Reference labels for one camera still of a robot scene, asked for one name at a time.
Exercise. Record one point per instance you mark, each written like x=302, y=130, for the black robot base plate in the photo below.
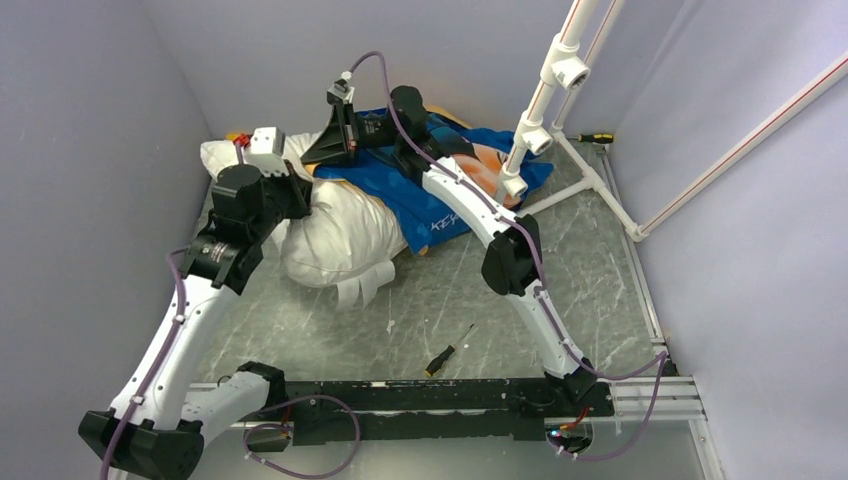
x=522, y=409

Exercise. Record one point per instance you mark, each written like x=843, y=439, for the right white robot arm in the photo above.
x=512, y=265

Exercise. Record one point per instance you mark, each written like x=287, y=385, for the black yellow screwdriver on table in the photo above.
x=437, y=363

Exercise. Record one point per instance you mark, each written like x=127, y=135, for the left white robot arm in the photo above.
x=152, y=428

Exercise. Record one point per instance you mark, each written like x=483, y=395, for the yellow blue pillowcase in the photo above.
x=449, y=198

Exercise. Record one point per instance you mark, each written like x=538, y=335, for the screwdriver at back right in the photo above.
x=596, y=138

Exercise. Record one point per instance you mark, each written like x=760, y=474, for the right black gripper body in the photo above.
x=351, y=135

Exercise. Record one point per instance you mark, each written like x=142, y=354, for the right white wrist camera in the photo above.
x=341, y=91

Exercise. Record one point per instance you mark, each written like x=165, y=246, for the white PVC pipe frame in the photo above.
x=689, y=89

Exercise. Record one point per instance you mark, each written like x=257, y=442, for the white pillow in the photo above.
x=348, y=242

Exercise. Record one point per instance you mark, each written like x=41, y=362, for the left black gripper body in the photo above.
x=288, y=197

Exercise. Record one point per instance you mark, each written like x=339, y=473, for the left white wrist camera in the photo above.
x=262, y=149

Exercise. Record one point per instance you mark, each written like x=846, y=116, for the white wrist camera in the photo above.
x=262, y=149
x=341, y=91

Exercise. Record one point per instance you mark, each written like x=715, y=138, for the aluminium rail frame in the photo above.
x=429, y=304

